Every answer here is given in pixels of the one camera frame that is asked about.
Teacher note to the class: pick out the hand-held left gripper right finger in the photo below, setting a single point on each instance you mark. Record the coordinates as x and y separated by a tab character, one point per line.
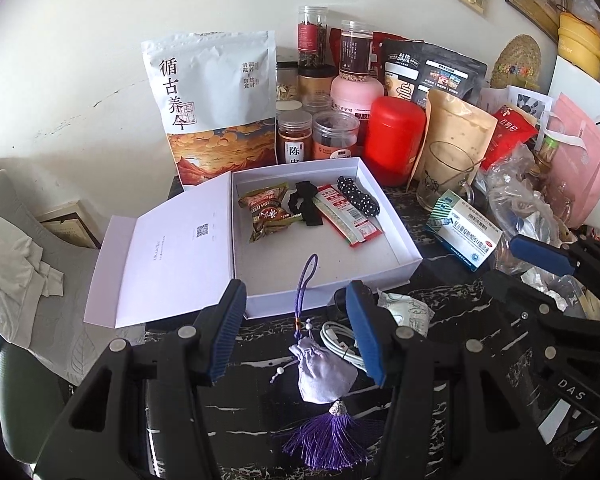
365	335

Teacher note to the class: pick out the wooden picture frame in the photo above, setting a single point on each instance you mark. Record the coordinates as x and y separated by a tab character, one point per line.
72	227

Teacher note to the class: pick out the white gift box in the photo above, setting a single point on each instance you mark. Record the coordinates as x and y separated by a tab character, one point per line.
300	265

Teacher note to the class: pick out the white orange landscape pouch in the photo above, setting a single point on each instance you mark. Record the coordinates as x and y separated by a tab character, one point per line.
205	85

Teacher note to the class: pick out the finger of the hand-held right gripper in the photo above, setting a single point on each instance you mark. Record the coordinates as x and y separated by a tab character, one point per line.
537	256
530	295

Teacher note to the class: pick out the red white sachet strip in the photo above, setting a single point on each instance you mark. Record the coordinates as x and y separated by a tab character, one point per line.
347	215

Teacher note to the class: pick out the kraft paper pouch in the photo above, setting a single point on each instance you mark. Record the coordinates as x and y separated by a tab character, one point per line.
460	125

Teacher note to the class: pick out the red canister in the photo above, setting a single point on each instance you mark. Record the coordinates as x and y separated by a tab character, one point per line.
392	140

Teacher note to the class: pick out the tall jar dark red label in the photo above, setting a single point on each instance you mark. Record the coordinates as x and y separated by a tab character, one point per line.
356	50

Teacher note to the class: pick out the glass mug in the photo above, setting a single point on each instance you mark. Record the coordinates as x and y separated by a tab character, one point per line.
442	180

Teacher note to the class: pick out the pink lidded jar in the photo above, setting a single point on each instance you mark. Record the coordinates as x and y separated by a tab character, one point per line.
355	95

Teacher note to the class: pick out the yellow pot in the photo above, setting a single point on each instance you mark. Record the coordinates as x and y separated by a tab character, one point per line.
580	40

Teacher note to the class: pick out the clear plastic bag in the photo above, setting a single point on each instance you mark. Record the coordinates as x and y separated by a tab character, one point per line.
520	200

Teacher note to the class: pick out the black polka-dot hair accessory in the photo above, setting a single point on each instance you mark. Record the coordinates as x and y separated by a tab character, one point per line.
359	195

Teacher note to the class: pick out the black hair bow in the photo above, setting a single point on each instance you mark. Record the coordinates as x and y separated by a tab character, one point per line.
306	206

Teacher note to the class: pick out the small orange jar white label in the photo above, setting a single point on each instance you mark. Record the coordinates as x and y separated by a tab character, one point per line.
294	137

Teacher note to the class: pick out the purple sachet tassel charm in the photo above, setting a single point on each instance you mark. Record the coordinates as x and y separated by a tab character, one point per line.
325	375

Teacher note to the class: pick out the clear plastic jar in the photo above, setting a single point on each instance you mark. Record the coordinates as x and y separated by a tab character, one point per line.
289	106
317	102

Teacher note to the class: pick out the pink paper bag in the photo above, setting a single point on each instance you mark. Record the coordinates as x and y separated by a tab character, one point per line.
585	160

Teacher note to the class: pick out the small jar red label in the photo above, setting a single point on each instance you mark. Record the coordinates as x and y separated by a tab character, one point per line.
336	137

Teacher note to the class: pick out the black foil pouch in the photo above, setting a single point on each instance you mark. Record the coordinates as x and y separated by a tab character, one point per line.
430	70

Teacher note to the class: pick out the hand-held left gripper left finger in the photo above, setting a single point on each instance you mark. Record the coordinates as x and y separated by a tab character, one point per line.
227	330

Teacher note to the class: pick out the green-lid toothpick holder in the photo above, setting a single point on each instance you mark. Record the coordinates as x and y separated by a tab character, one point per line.
549	150

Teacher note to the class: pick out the white green-print snack packet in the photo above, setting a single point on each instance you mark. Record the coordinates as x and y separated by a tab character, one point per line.
407	310

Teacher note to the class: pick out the white paper sheet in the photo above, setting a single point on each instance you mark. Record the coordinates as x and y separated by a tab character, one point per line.
492	97

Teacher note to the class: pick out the red goji packet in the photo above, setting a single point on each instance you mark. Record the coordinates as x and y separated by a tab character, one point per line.
510	132

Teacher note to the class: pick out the grey chair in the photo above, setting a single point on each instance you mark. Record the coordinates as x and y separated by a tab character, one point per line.
80	340

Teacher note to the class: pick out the white teal medicine box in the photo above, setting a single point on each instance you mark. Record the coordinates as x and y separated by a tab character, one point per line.
462	232

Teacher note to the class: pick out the tall jar dried red fruit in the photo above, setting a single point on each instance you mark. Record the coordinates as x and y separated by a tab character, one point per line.
311	35

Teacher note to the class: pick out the black-white photo print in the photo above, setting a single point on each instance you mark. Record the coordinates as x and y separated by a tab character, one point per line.
530	102

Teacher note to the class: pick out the white paper bag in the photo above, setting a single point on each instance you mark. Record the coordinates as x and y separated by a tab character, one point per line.
575	77

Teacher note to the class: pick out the white cloth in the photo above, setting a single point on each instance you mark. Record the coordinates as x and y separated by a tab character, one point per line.
10	270

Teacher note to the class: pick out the black-lid clear jar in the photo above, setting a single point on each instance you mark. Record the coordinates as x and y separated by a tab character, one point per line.
286	82

